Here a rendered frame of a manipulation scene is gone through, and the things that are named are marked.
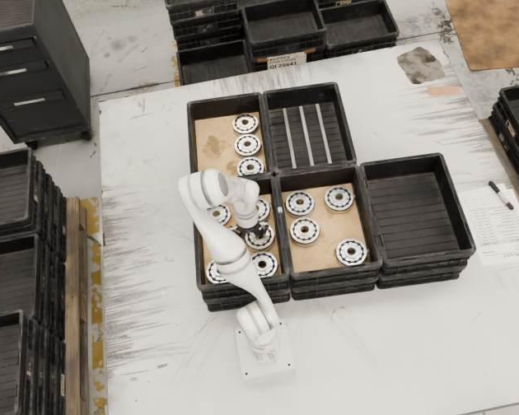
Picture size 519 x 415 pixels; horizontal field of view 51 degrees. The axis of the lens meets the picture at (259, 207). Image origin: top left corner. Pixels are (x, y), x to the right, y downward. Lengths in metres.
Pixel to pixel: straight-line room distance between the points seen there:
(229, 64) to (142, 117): 0.91
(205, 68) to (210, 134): 1.10
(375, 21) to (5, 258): 2.30
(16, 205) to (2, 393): 0.84
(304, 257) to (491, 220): 0.74
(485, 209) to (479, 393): 0.69
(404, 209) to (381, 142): 0.42
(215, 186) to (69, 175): 2.14
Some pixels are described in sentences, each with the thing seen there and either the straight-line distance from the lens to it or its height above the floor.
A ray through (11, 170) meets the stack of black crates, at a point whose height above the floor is 0.49.
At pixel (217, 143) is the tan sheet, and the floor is 0.83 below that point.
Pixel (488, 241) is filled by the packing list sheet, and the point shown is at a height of 0.70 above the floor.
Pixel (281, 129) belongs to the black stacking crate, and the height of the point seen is 0.83.
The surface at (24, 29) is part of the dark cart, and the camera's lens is 2.84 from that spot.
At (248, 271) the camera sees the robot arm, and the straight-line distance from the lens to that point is 1.40.
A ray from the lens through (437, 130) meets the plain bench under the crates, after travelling 2.39.
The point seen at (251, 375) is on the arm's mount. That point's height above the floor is 0.79.
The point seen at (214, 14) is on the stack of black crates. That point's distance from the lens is 3.24.
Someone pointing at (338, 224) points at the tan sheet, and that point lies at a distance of 1.93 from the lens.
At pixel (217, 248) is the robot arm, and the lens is 1.35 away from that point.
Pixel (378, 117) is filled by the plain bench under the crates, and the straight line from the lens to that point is 2.39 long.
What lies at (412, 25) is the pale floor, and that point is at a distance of 3.89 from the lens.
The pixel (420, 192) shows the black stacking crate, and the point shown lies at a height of 0.83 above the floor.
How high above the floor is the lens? 2.52
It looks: 59 degrees down
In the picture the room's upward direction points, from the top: 8 degrees counter-clockwise
